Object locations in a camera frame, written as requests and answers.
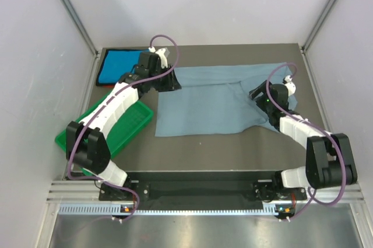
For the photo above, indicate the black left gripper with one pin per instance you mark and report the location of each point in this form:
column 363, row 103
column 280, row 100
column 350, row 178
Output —
column 171, row 83

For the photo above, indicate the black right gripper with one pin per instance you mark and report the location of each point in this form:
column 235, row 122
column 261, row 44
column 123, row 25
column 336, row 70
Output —
column 253, row 93

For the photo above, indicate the light blue t-shirt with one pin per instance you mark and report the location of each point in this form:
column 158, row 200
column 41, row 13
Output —
column 214, row 100

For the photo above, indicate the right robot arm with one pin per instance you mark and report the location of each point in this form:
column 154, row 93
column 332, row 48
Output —
column 328, row 157

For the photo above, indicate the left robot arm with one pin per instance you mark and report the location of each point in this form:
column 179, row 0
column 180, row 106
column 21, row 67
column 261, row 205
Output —
column 86, row 140

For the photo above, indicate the folded bright blue t-shirt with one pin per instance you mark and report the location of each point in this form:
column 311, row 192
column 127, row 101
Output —
column 119, row 65

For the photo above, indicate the folded black t-shirt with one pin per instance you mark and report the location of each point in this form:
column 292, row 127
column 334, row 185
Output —
column 100, row 67

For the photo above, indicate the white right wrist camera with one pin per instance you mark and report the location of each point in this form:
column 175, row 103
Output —
column 290, row 85

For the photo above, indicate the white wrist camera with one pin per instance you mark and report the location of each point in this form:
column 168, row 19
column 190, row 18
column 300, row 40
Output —
column 163, row 54
column 290, row 85

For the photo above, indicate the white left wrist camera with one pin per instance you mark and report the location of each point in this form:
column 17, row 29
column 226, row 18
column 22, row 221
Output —
column 163, row 54

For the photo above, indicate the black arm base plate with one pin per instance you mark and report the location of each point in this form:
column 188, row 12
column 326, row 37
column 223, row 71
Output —
column 249, row 190

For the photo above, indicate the left aluminium corner post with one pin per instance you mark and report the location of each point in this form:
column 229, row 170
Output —
column 72, row 13

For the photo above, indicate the aluminium corner post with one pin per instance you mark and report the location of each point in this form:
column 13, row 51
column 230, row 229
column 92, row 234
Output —
column 72, row 13
column 321, row 19

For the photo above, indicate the right aluminium corner post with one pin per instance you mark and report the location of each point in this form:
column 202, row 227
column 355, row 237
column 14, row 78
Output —
column 321, row 19

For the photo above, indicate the aluminium frame rail front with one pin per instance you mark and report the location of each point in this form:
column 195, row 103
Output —
column 92, row 191

